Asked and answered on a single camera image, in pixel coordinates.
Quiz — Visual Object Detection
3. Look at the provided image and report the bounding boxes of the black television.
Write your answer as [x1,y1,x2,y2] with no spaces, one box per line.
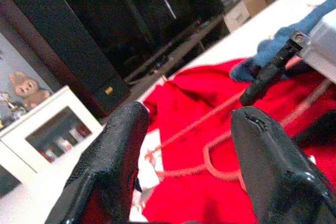
[62,0,226,62]

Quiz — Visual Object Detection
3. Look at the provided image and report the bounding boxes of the white glass-door cabinet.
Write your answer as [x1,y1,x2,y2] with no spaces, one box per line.
[0,84,104,175]

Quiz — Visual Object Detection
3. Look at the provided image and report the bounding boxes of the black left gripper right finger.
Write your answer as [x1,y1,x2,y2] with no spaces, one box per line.
[230,105,336,224]

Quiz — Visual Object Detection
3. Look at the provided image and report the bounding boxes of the red garment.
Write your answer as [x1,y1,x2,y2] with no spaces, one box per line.
[128,58,336,224]

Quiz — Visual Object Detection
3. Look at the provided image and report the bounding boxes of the blue denim jeans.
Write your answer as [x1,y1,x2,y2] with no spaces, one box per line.
[229,0,336,83]

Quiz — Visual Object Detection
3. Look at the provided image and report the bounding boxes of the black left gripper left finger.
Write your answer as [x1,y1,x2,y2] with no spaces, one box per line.
[44,102,150,224]

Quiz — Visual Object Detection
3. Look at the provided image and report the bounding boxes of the white table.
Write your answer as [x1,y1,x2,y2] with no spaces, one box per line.
[0,0,336,224]

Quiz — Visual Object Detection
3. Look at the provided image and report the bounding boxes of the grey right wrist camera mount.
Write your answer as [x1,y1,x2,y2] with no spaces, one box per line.
[301,15,336,78]

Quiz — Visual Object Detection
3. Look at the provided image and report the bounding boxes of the black TV stand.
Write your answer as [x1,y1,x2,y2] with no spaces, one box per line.
[123,11,233,84]

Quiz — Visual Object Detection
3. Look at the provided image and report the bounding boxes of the red plastic hanger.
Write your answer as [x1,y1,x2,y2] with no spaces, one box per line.
[145,79,331,193]

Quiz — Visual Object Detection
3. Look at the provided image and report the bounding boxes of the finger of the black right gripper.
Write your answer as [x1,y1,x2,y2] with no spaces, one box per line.
[240,31,307,106]

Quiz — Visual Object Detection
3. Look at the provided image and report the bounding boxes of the black speaker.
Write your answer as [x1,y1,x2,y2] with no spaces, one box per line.
[0,0,131,120]

